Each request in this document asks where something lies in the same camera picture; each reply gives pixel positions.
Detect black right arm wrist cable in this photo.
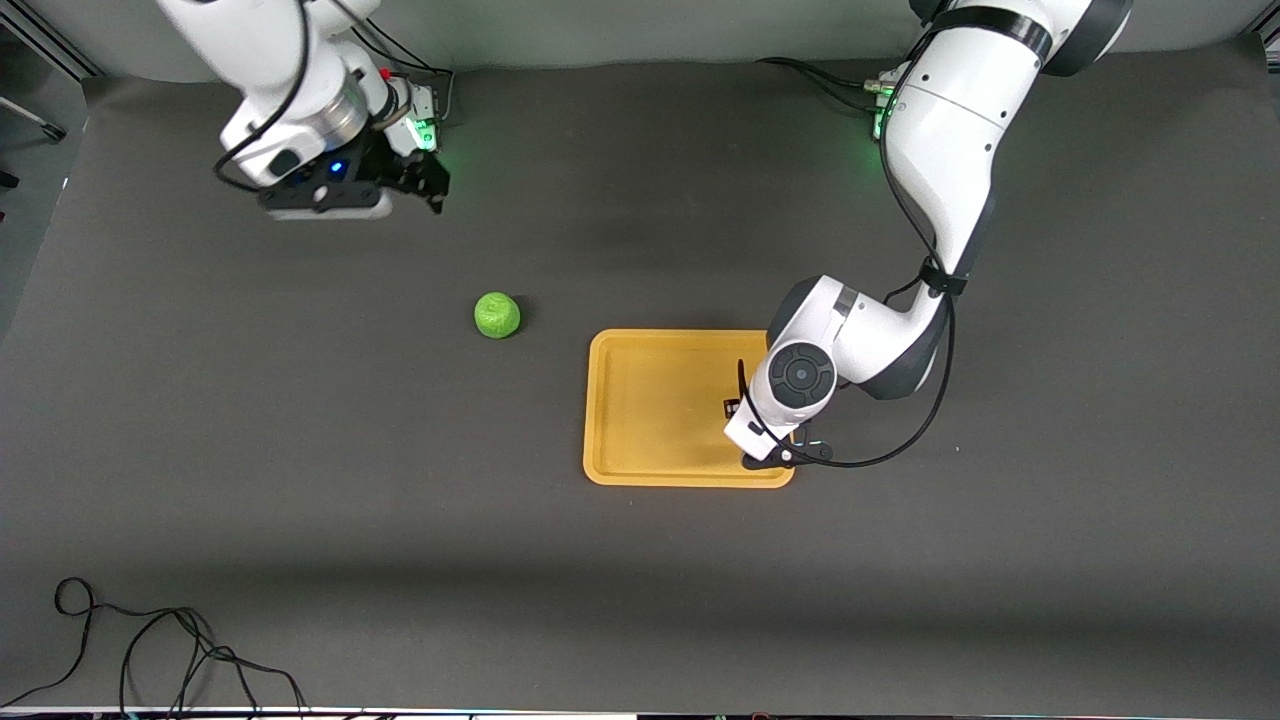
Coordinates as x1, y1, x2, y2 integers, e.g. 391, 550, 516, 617
214, 0, 401, 193

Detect green apple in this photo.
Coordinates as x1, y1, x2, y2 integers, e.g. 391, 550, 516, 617
474, 291, 522, 340

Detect yellow plastic tray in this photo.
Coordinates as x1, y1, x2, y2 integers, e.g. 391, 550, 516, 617
583, 329, 797, 489

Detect black left arm wrist cable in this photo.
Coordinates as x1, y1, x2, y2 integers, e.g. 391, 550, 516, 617
737, 60, 958, 470

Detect black arm base cables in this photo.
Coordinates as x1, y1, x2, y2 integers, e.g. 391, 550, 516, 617
756, 56, 906, 113
340, 10, 457, 126

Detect metal frame bar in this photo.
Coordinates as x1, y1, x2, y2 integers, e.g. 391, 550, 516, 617
0, 18, 105, 83
0, 95, 67, 143

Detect black right arm base cables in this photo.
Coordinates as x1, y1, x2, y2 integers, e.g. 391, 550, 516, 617
340, 10, 457, 126

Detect loose black cable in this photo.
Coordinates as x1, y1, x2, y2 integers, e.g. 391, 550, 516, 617
0, 577, 309, 716

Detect black left arm base cables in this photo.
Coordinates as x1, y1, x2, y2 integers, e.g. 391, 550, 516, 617
756, 56, 906, 113

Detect black arm wrist cable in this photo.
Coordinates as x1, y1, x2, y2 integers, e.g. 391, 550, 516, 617
737, 60, 958, 470
214, 0, 401, 193

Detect dark grey table mat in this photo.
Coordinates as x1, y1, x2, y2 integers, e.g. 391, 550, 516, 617
0, 35, 1280, 716

